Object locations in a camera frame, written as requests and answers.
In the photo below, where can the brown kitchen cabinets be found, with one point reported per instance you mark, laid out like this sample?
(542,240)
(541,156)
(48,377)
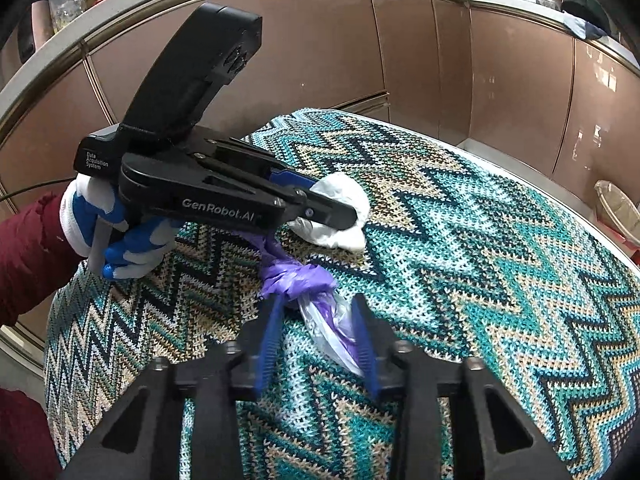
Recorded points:
(519,90)

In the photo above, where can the black pot on counter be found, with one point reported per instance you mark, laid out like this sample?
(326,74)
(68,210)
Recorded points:
(590,11)

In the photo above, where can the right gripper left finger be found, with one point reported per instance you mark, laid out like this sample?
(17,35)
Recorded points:
(260,342)

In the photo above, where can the blue cloth on counter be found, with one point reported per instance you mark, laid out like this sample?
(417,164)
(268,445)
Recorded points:
(582,29)

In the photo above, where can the maroon left sleeve forearm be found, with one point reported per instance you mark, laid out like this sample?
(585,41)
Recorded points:
(35,258)

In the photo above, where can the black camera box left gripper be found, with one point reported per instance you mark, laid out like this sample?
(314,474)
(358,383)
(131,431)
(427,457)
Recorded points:
(206,53)

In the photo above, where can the left blue white gloved hand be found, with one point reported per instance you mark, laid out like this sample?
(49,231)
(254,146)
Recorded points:
(94,222)

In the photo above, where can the beige lined waste basket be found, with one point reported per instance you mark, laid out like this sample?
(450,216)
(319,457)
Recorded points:
(616,211)

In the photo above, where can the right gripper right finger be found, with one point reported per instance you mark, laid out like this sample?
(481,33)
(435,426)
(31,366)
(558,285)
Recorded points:
(374,342)

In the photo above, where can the purple plastic wrapper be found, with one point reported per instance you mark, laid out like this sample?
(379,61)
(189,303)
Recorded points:
(313,292)

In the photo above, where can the zigzag teal tablecloth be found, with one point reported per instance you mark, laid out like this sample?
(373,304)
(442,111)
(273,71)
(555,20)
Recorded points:
(460,258)

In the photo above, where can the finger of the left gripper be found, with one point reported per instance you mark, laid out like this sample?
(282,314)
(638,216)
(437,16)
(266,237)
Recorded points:
(288,177)
(325,210)

